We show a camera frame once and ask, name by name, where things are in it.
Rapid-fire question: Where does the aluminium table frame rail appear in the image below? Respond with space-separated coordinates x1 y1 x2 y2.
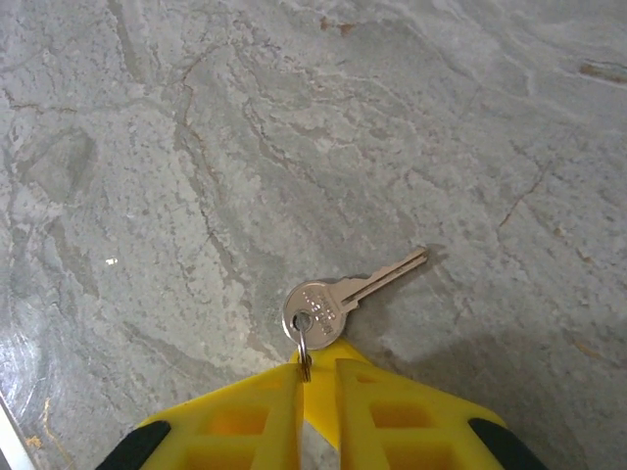
0 391 31 470

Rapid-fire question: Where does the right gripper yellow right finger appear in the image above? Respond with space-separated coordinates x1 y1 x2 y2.
302 337 551 470

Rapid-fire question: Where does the metal keyring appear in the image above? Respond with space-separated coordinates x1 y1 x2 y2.
295 315 314 386

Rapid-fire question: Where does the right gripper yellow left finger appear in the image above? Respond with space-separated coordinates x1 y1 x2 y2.
97 363 302 470

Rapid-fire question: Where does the silver key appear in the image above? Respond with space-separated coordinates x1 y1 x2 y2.
281 247 430 352

